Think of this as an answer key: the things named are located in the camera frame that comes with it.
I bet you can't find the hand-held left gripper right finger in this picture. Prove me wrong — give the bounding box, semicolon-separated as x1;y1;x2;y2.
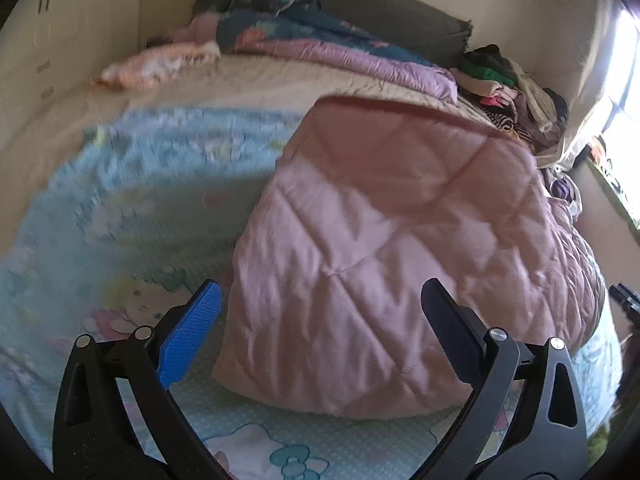
415;278;589;480

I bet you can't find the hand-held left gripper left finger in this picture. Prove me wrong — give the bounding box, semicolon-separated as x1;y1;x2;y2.
52;280;231;480

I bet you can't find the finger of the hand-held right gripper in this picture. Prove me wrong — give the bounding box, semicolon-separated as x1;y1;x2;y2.
609;283;640;323

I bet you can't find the pink quilted jacket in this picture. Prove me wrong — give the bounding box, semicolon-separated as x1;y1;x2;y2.
210;94;607;420

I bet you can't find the pile of mixed clothes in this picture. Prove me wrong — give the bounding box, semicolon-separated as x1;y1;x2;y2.
457;45;571;157

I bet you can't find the purple and white cloth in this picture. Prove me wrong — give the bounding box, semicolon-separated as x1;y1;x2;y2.
542;165;583;221

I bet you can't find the light blue cartoon blanket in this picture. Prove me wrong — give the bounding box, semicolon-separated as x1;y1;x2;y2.
0;105;626;480

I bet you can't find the bright window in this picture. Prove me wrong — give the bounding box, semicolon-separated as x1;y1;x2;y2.
590;5;640;241

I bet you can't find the beige curtain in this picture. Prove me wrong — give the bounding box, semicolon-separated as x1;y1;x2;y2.
560;0;623;168

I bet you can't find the beige bed sheet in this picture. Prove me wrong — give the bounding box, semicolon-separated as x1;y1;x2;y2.
20;52;501;161

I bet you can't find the peach floral cloth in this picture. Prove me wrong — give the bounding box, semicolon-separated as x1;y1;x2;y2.
92;41;222;90

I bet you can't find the dark floral quilt pink lining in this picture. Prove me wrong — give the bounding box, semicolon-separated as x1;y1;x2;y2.
172;0;458;102

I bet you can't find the dark grey headboard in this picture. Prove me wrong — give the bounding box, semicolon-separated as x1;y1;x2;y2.
195;0;474;68

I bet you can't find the cream wardrobe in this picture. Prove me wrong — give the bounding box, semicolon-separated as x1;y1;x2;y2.
0;0;151;128

